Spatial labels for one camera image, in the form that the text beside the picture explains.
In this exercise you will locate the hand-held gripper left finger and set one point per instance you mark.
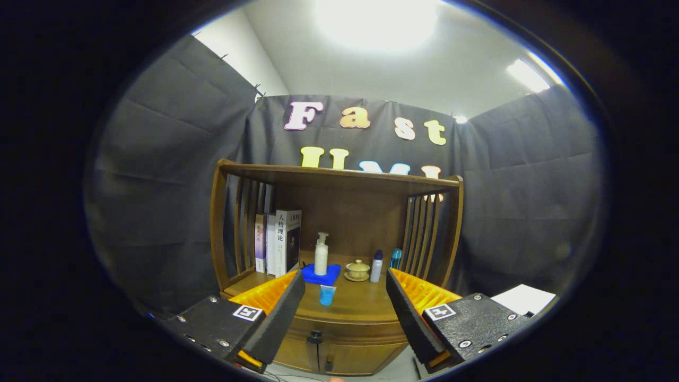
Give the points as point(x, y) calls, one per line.
point(281, 318)

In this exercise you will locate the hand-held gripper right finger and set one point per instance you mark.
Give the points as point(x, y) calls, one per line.
point(409, 318)

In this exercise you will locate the black drawer knob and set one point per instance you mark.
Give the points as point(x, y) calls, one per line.
point(316, 336)

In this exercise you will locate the brown wooden drawer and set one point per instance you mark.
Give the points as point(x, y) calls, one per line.
point(360, 331)

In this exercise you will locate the blue and white cosmetic tube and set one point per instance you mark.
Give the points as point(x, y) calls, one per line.
point(327, 296)

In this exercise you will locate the wooden cabinet door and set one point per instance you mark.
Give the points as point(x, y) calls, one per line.
point(360, 359)
point(297, 354)

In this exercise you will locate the brown wooden countertop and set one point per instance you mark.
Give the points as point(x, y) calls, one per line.
point(360, 300)

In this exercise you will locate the white drawer unit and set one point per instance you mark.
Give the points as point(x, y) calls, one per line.
point(522, 300)

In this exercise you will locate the brown wooden cabinet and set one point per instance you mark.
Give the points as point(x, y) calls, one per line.
point(350, 212)

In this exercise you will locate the blue folded cloth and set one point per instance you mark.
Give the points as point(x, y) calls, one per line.
point(310, 277)

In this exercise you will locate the white bottle with blue cap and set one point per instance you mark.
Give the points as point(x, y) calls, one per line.
point(376, 268)

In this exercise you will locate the clear blue bottle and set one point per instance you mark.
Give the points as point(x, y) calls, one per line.
point(395, 259)

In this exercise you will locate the white pump bottle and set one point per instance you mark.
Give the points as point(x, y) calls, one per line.
point(321, 260)

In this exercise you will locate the beige lidded teacup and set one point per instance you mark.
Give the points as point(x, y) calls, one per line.
point(357, 270)

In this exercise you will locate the thin white book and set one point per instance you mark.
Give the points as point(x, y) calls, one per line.
point(270, 244)

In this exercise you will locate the purple book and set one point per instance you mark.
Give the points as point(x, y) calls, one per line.
point(260, 244)

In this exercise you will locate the thick white and black book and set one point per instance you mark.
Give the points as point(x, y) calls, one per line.
point(287, 241)

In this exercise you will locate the rectangular ceiling light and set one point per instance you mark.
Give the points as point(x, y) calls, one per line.
point(528, 75)

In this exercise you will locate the large round ceiling light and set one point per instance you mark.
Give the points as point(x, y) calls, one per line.
point(376, 21)

